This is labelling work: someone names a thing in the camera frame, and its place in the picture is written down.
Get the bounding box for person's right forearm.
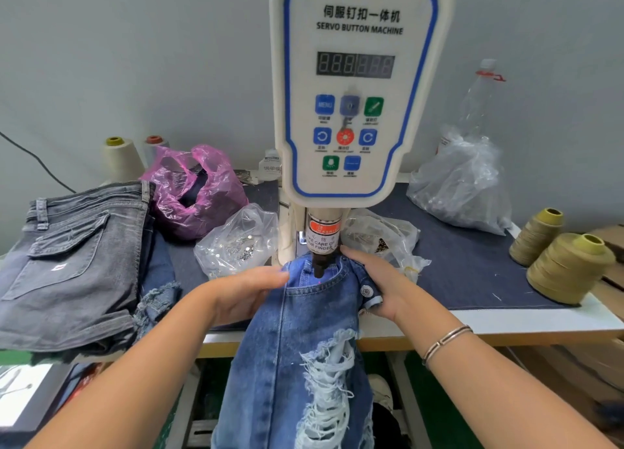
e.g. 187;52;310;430
414;316;619;449

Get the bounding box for blue ripped denim jeans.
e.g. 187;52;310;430
212;255;383;449

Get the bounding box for grey denim shorts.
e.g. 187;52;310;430
0;181;156;353

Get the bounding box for small white plastic bottle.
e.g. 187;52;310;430
257;149;283;182

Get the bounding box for clear plastic bottle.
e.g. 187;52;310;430
436;59;507;157

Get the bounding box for white shoe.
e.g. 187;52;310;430
367;373;396;416

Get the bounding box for person's left hand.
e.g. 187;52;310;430
207;267;292;328

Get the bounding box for clear bag of metal buttons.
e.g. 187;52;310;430
193;203;280;280

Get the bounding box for silver wrist bracelet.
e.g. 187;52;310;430
422;325;474;367

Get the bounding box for person's right hand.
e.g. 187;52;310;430
340;245;440;340

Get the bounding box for cream thread cone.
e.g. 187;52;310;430
101;137;146;184

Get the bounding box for large crumpled clear plastic bag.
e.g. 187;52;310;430
407;127;513;236

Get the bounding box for large olive thread cone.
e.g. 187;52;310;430
526;233;617;306

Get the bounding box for lit tablet screen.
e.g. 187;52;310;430
0;363;74;435

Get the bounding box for blue frayed denim shorts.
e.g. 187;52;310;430
131;215;184;342

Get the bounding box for dark blue denim mat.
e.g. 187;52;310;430
156;181;572;330

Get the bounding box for white thread cone red core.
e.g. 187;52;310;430
143;135;171;170

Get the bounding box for small olive thread cone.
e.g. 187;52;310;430
509;208;565;268

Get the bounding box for person's left forearm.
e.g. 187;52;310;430
24;280;218;449

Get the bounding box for clear bag of rivets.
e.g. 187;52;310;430
341;208;433;284

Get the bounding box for white button press machine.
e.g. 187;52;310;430
269;0;455;279

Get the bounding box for black cable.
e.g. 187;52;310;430
0;131;78;194

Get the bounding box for pink plastic bag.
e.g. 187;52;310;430
140;145;250;242

